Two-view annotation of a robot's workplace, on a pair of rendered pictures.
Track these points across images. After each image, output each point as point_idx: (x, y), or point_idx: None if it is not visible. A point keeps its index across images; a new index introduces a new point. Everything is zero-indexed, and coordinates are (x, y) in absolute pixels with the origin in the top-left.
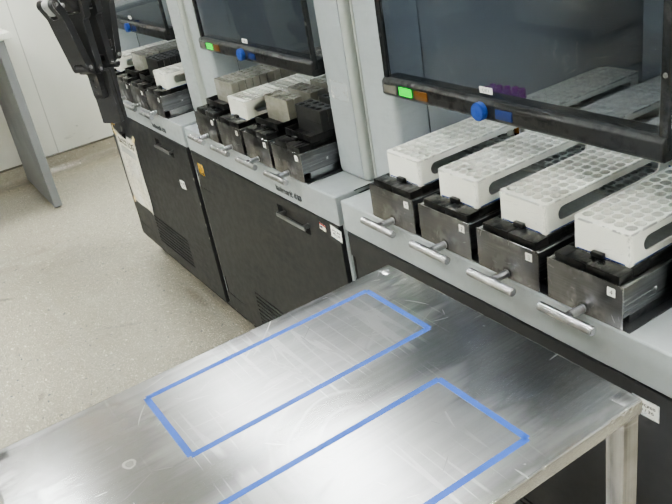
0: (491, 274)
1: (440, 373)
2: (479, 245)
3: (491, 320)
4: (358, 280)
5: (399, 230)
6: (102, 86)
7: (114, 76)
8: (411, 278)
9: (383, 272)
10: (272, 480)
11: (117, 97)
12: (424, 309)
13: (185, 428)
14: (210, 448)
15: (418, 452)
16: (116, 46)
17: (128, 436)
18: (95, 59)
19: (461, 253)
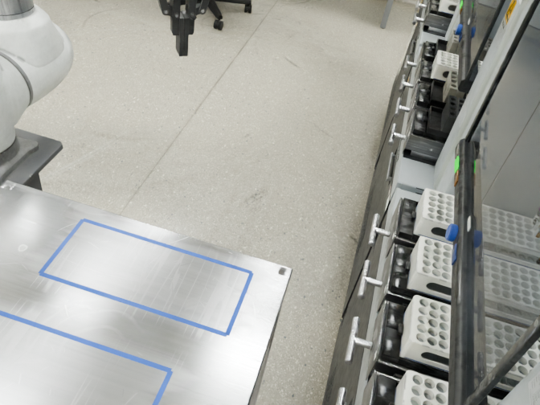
0: (372, 334)
1: (177, 369)
2: (380, 311)
3: (256, 371)
4: (261, 260)
5: (386, 244)
6: (175, 26)
7: (187, 25)
8: (282, 292)
9: (280, 271)
10: (33, 328)
11: (183, 39)
12: (247, 321)
13: (63, 255)
14: (50, 279)
15: (87, 397)
16: (202, 5)
17: (46, 232)
18: (173, 8)
19: (378, 301)
